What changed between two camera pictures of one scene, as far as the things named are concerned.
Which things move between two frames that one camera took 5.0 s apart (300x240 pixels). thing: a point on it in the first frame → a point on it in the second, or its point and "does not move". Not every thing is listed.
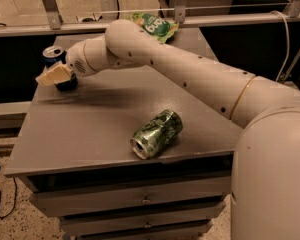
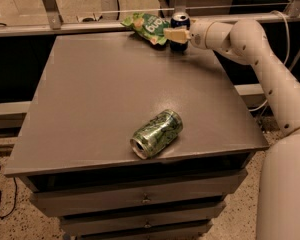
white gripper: [75, 61] → [197, 35]
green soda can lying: [156, 133] does not move
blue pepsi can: [54, 55] → [179, 19]
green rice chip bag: [155, 26] does not move
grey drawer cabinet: [129, 152] does not move
